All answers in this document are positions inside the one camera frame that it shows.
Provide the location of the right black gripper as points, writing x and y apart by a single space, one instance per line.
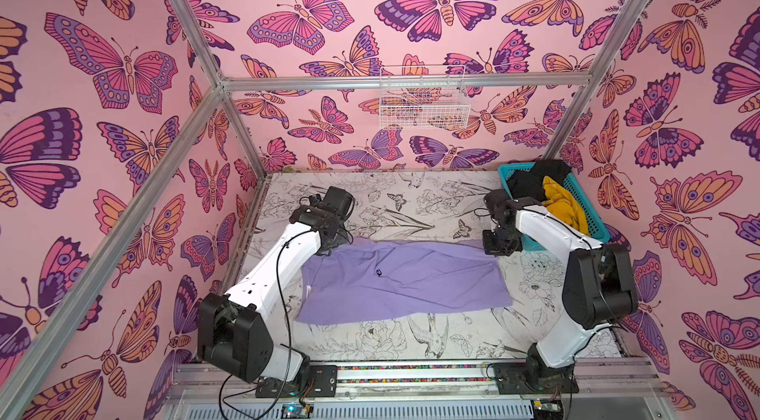
497 243

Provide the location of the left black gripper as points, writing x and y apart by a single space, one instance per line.
343 237

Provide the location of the lavender purple t-shirt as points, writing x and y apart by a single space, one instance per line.
374 281

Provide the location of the teal plastic laundry basket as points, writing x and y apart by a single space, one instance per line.
596 226

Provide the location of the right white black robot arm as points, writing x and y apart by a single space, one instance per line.
598 291

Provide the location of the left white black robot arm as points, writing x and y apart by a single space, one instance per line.
233 329

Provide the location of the black t-shirt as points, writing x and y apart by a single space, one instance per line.
529 183

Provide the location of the mustard yellow t-shirt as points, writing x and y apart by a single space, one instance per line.
561 204

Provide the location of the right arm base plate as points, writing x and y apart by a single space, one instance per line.
527 378

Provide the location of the white wire wall basket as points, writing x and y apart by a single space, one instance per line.
423 101

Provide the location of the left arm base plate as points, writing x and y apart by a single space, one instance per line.
314 382

